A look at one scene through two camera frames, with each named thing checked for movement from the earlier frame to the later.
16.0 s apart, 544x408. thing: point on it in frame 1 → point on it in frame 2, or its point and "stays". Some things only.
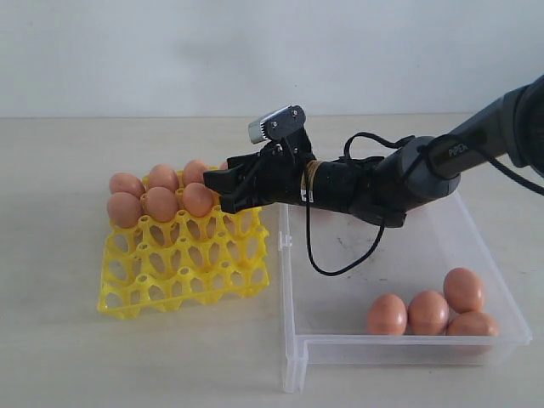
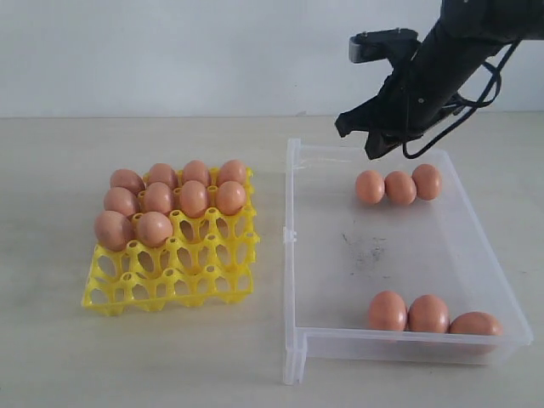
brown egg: (193, 172) stays
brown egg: (464, 290) → (112, 230)
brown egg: (473, 331) stays
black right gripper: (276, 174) → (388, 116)
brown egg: (428, 314) stays
